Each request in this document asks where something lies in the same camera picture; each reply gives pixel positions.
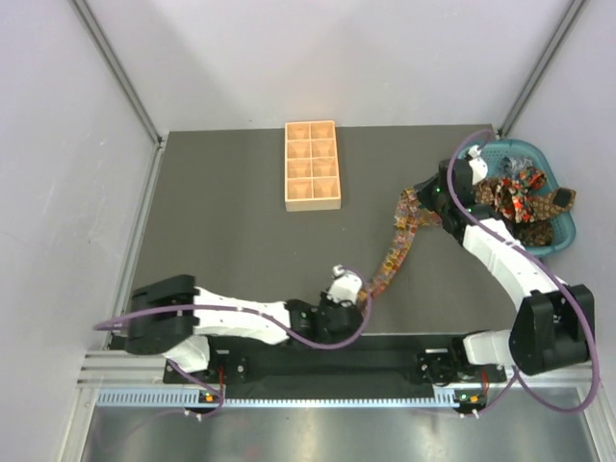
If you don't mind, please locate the teal plastic basket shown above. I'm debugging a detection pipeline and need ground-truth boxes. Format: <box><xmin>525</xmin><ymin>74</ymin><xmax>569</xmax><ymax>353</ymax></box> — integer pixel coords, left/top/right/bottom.
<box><xmin>458</xmin><ymin>140</ymin><xmax>576</xmax><ymax>258</ymax></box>

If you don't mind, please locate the blue grey tie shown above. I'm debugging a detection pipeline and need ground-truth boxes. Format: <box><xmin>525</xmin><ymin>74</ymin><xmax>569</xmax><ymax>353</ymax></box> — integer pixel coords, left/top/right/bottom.
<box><xmin>498</xmin><ymin>156</ymin><xmax>533</xmax><ymax>177</ymax></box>

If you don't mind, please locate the wooden eight-compartment box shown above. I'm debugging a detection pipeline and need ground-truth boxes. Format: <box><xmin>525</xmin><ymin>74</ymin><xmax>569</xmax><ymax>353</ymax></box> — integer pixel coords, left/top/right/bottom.
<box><xmin>284</xmin><ymin>120</ymin><xmax>342</xmax><ymax>212</ymax></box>

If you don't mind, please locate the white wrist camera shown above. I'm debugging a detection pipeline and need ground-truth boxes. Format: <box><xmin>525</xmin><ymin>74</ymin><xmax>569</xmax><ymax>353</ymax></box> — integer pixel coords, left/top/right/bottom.
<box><xmin>465</xmin><ymin>144</ymin><xmax>489</xmax><ymax>185</ymax></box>
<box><xmin>325</xmin><ymin>265</ymin><xmax>364</xmax><ymax>305</ymax></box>

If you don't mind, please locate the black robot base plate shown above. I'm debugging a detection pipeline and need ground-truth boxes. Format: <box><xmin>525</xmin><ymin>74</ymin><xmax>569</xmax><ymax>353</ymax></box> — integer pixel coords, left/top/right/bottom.
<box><xmin>184</xmin><ymin>334</ymin><xmax>505</xmax><ymax>398</ymax></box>

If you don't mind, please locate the colourful banana print tie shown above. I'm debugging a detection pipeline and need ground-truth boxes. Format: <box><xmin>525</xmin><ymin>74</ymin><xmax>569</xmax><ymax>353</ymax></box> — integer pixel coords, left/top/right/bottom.
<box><xmin>369</xmin><ymin>188</ymin><xmax>441</xmax><ymax>298</ymax></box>

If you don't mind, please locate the red floral tie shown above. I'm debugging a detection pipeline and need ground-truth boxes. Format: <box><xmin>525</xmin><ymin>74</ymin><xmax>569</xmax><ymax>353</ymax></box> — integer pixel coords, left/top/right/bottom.
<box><xmin>493</xmin><ymin>167</ymin><xmax>547</xmax><ymax>223</ymax></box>

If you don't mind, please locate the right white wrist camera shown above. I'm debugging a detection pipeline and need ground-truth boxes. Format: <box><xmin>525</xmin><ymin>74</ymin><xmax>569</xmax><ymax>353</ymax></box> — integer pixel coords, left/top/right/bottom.
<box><xmin>465</xmin><ymin>144</ymin><xmax>489</xmax><ymax>185</ymax></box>

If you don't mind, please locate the grey slotted cable duct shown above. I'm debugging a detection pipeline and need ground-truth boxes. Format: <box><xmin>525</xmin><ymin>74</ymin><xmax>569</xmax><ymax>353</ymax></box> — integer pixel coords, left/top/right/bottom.
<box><xmin>95</xmin><ymin>388</ymin><xmax>485</xmax><ymax>409</ymax></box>

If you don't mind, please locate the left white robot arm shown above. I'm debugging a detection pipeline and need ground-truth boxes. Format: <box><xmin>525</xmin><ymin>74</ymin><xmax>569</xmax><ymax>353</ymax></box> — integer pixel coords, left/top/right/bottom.
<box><xmin>125</xmin><ymin>266</ymin><xmax>367</xmax><ymax>382</ymax></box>

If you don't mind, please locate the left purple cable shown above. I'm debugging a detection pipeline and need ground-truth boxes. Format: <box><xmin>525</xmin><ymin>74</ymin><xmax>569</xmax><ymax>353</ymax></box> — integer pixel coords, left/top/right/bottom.
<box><xmin>92</xmin><ymin>267</ymin><xmax>374</xmax><ymax>347</ymax></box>

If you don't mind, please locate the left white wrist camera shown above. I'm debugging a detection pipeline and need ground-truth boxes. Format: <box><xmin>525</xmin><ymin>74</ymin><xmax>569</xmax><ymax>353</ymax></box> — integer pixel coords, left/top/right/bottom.
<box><xmin>325</xmin><ymin>265</ymin><xmax>364</xmax><ymax>305</ymax></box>

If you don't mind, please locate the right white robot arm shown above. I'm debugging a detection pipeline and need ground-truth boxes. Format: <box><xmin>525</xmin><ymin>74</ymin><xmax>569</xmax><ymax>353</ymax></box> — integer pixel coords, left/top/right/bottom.
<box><xmin>416</xmin><ymin>159</ymin><xmax>594</xmax><ymax>381</ymax></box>

